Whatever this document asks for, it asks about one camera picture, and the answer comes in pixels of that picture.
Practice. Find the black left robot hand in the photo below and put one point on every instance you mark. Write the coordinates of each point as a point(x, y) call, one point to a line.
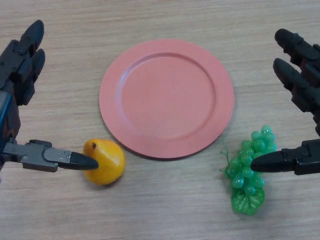
point(15, 75)

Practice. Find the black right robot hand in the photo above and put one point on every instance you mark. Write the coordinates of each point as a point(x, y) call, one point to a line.
point(305, 82)

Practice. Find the green grapes bunch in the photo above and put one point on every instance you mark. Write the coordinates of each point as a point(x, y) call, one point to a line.
point(243, 173)

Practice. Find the pink round plate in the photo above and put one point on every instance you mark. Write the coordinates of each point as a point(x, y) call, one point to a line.
point(165, 100)

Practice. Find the yellow pear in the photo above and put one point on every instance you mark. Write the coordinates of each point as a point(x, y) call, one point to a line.
point(112, 157)

